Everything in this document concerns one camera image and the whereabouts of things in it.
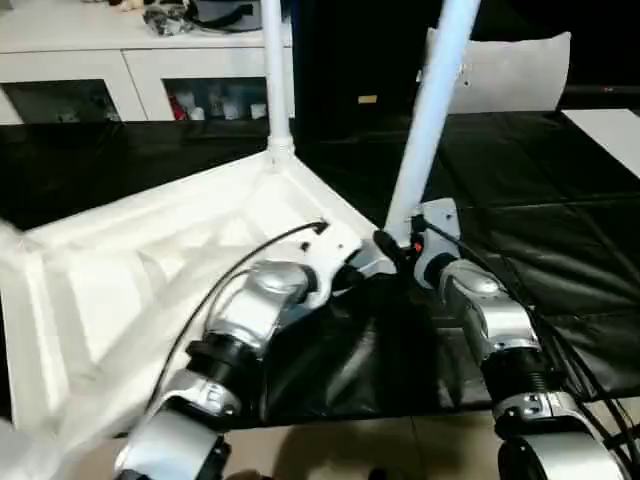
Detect white plastic table top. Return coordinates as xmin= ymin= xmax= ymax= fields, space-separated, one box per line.
xmin=0 ymin=150 xmax=397 ymax=480

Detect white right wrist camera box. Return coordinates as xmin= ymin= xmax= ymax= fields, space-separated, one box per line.
xmin=412 ymin=198 xmax=462 ymax=289

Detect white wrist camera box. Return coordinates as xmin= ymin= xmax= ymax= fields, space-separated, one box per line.
xmin=298 ymin=222 xmax=367 ymax=287
xmin=412 ymin=198 xmax=462 ymax=289

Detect grey round appliance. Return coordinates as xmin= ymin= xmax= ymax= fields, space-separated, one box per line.
xmin=143 ymin=0 xmax=266 ymax=37

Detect white glass-door sideboard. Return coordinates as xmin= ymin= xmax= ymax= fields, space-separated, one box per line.
xmin=0 ymin=0 xmax=297 ymax=123

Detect black work mat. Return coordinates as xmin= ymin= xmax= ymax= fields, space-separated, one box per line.
xmin=0 ymin=108 xmax=640 ymax=426

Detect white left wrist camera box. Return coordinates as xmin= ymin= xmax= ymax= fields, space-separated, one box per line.
xmin=298 ymin=222 xmax=367 ymax=287

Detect grey cushion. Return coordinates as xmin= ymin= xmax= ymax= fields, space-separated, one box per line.
xmin=418 ymin=30 xmax=574 ymax=115

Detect white sheet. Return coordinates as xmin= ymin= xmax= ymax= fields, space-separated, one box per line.
xmin=560 ymin=108 xmax=640 ymax=181

